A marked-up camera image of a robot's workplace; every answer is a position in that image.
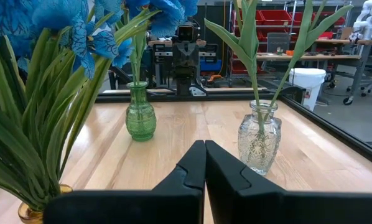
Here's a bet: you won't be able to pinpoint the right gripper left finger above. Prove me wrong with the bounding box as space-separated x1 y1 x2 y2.
153 139 207 191

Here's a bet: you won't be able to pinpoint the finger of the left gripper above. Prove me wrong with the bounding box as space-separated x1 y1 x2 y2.
186 46 199 78
174 46 188 78

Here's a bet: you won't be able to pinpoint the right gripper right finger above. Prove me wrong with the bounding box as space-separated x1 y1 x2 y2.
206 139 285 224

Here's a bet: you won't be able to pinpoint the pale peach artificial tulip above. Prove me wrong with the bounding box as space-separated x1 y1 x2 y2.
203 17 261 131
260 0 355 134
234 0 264 131

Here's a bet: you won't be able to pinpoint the clear glass vase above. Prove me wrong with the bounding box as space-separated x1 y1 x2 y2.
237 100 282 177

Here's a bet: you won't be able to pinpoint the green glass vase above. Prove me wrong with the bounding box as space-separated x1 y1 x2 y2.
125 81 157 142

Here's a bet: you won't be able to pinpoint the amber glass vase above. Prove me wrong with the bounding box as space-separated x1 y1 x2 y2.
17 183 74 224

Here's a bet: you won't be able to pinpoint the blue plastic bin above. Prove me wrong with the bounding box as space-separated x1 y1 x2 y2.
199 58 223 73

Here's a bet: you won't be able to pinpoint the orange and black vacuum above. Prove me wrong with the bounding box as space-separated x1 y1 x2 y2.
206 73 225 84

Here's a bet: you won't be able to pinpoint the grey office chair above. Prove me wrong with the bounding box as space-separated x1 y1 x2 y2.
266 32 292 54

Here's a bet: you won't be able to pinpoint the red bin shelf rack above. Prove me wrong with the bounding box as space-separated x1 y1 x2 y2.
228 8 347 75

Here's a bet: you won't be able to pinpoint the white plastic bucket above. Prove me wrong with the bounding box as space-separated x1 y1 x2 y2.
288 67 327 112

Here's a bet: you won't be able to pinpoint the long wooden workbench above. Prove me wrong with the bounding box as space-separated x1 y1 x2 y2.
256 52 363 94

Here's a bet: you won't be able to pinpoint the wooden workbench with robot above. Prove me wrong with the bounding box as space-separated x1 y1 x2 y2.
313 37 372 94

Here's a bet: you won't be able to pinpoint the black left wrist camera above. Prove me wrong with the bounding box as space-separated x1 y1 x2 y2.
177 25 195 43

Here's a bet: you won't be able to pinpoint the silver aluminium bracket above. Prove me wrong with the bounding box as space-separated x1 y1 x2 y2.
188 86 208 97

